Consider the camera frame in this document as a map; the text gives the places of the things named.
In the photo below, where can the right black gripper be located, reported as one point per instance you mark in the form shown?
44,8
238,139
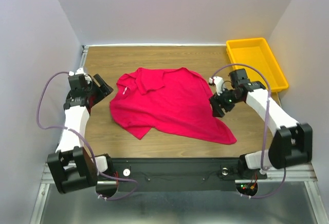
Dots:
219,103

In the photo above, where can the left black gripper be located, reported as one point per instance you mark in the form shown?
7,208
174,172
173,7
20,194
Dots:
95,90

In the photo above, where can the red polo t shirt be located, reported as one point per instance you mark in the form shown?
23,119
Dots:
173,101

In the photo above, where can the yellow plastic bin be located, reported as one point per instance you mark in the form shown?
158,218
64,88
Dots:
256,52

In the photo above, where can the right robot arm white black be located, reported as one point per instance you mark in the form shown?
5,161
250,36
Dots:
292,142

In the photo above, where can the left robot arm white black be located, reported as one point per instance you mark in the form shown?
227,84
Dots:
72,165

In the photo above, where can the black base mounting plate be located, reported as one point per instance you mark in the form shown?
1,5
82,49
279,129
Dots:
177,175

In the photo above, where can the small electronics board with leds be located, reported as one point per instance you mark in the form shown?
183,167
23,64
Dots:
248,188

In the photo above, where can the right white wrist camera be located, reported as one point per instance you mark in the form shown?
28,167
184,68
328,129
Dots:
219,84

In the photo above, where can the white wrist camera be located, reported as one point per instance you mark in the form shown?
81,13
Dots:
83,71
219,84

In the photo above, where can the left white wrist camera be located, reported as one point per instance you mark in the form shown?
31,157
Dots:
83,71

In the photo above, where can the front aluminium frame rail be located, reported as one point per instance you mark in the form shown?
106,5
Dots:
299,173

